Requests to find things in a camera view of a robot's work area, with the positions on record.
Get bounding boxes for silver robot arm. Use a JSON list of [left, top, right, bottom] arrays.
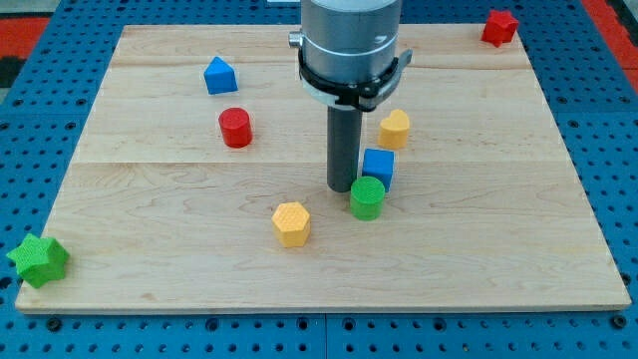
[[288, 0, 413, 192]]

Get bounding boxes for red star block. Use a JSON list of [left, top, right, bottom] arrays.
[[480, 10, 519, 48]]

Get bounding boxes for red cylinder block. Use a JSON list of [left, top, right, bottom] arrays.
[[218, 108, 252, 149]]

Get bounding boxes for green cylinder block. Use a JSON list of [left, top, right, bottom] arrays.
[[350, 177, 385, 220]]

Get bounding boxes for light wooden board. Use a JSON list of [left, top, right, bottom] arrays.
[[15, 24, 631, 314]]

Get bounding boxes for blue triangle block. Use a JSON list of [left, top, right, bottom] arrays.
[[203, 57, 238, 95]]

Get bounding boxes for yellow hexagon block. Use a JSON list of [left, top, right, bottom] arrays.
[[271, 201, 311, 247]]

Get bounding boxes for black clamp ring mount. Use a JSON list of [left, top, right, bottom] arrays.
[[297, 49, 413, 112]]

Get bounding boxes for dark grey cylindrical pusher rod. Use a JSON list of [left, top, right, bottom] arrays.
[[327, 107, 363, 192]]

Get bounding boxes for green star block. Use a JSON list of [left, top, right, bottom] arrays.
[[6, 233, 70, 288]]

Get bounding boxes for yellow heart block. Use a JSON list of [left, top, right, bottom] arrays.
[[377, 109, 411, 150]]

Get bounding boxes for blue cube block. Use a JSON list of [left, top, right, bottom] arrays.
[[362, 149, 395, 192]]

